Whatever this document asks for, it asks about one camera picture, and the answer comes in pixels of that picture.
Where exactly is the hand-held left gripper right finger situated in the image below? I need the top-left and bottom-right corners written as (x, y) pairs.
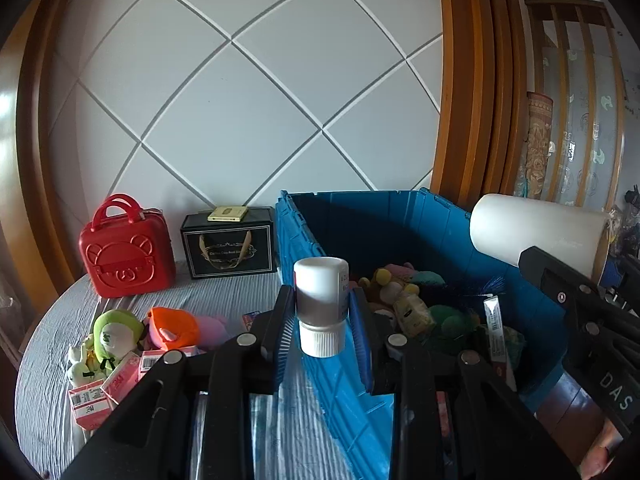
top-left (350, 287), bottom-right (581, 480)

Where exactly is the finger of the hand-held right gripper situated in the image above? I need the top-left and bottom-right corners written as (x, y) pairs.
top-left (518, 246), bottom-right (640, 341)

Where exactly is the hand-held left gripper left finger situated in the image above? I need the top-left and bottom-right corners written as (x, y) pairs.
top-left (60, 285), bottom-right (296, 480)

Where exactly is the white paper roll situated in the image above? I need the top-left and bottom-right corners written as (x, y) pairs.
top-left (469, 193), bottom-right (613, 286)

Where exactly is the white plastic bottle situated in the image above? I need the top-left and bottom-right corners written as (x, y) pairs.
top-left (293, 256), bottom-right (349, 359)

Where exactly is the blue plastic container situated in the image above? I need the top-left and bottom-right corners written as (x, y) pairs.
top-left (274, 187), bottom-right (571, 480)

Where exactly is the person's right hand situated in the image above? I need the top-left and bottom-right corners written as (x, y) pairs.
top-left (575, 417), bottom-right (628, 480)

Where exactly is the clear sanitizer bottle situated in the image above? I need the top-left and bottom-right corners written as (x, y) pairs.
top-left (392, 294), bottom-right (433, 338)

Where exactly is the yellow plush toy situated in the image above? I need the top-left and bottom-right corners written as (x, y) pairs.
top-left (371, 268), bottom-right (420, 311)

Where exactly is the blue bristle brush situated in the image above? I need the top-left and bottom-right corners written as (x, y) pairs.
top-left (420, 277), bottom-right (506, 298)

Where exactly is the black gift box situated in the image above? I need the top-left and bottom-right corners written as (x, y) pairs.
top-left (180, 205), bottom-right (277, 280)

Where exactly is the white red tube box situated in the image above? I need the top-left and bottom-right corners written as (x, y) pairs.
top-left (482, 295), bottom-right (518, 391)

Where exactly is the grey striped tablecloth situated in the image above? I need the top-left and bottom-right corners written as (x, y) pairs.
top-left (15, 270), bottom-right (396, 480)

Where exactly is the dark green plush toy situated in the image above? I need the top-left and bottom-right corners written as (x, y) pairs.
top-left (425, 304), bottom-right (481, 356)

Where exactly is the pink pig plush orange dress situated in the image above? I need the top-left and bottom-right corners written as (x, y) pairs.
top-left (141, 306), bottom-right (231, 352)

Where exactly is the rolled patterned carpet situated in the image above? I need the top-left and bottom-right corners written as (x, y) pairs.
top-left (515, 91), bottom-right (555, 201)

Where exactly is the small gold box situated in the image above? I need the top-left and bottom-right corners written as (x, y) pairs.
top-left (207, 204), bottom-right (249, 223)

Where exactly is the pink white carton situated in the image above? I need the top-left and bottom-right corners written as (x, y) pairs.
top-left (140, 346), bottom-right (198, 376)
top-left (100, 351), bottom-right (143, 405)
top-left (68, 380), bottom-right (113, 431)

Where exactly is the frosted glass door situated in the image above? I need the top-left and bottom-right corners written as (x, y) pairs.
top-left (525, 0), bottom-right (628, 211)

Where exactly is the green hooded plush doll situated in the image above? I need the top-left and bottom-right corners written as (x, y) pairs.
top-left (92, 309), bottom-right (146, 386)

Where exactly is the red bear-face case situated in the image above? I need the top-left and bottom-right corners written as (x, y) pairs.
top-left (80, 193), bottom-right (177, 299)

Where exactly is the white bunny plush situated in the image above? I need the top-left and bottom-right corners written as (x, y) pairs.
top-left (67, 335), bottom-right (108, 388)

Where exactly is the wooden door frame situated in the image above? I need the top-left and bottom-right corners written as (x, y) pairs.
top-left (430, 0), bottom-right (531, 198)

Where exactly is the curved wooden wall trim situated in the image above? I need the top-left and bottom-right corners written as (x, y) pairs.
top-left (15, 0), bottom-right (118, 286)

